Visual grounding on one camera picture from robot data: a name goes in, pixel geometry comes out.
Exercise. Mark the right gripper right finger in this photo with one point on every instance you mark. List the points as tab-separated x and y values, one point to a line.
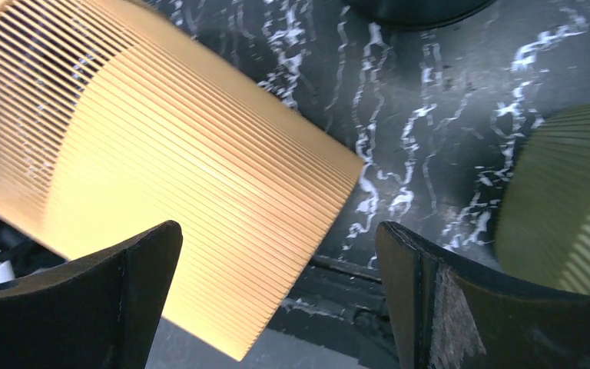
447	311

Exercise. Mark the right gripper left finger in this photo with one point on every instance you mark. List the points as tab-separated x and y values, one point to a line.
98	311

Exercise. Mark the orange mesh waste basket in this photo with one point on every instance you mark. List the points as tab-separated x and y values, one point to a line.
112	120

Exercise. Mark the olive green mesh basket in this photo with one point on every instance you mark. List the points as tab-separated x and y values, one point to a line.
543	232

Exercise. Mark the blue plastic bin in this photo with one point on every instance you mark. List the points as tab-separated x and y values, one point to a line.
417	14

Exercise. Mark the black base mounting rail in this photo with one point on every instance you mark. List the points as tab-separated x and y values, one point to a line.
341	306

